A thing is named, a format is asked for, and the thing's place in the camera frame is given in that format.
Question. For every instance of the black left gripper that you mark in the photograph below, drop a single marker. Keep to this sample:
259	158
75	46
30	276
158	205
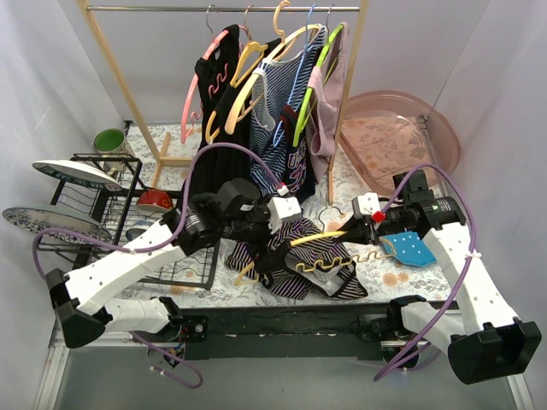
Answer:
265	238

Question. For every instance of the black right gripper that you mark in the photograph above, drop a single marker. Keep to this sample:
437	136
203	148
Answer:
369	226

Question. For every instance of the yellow wavy plastic hanger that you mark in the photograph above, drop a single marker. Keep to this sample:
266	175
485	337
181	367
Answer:
318	261

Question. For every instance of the black white striped tank top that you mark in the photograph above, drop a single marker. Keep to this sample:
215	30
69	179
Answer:
345	287

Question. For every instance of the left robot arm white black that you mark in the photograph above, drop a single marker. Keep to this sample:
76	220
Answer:
85	300

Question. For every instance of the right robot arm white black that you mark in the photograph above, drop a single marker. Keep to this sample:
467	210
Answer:
480	333

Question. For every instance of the pink wavy plastic hanger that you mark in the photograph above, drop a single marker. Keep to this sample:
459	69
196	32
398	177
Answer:
188	117

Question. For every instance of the blue white striped tank top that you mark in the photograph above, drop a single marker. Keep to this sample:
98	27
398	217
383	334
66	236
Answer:
272	91

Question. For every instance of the green plastic hanger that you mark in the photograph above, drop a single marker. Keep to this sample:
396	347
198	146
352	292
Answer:
314	81

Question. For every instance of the peach plastic hanger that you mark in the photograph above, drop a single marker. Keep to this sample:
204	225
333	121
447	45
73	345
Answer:
239	109

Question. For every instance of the blue dotted plate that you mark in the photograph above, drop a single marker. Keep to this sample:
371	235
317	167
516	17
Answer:
407	248

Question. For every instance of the navy jersey with letters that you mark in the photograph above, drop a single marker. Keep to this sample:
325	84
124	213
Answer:
299	175

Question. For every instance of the pink translucent plastic basin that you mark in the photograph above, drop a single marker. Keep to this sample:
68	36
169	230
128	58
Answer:
385	133

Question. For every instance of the red bowl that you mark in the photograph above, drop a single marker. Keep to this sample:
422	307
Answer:
154	202

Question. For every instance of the blue white porcelain bowl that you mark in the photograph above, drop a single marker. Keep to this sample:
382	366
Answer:
134	233

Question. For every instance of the wooden clothes rack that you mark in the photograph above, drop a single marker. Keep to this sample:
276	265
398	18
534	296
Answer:
161	156

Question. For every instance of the pink mauve garment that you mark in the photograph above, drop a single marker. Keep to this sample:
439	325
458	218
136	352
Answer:
329	98

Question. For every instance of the floral tablecloth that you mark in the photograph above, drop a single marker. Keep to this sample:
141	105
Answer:
384	279

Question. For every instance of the black garment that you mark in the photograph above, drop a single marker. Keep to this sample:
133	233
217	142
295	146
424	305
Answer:
217	166

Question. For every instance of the green mug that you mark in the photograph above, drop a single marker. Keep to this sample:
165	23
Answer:
112	142

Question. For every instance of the white plate with lettering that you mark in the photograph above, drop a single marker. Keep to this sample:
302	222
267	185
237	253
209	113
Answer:
77	173

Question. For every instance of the blue floral patterned plate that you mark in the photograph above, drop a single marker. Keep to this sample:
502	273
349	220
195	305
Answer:
35	220

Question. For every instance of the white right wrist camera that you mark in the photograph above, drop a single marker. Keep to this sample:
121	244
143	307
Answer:
365	205

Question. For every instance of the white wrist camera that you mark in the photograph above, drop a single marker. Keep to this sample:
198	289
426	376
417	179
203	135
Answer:
283	210
365	205

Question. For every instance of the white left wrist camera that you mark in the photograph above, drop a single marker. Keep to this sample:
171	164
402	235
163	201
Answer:
283	210

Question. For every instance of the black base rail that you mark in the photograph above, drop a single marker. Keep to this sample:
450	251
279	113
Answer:
347	330

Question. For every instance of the blue wire hanger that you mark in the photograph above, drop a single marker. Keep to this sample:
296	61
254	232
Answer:
306	48

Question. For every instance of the black wire dish rack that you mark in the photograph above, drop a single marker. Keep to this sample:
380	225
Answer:
85	196

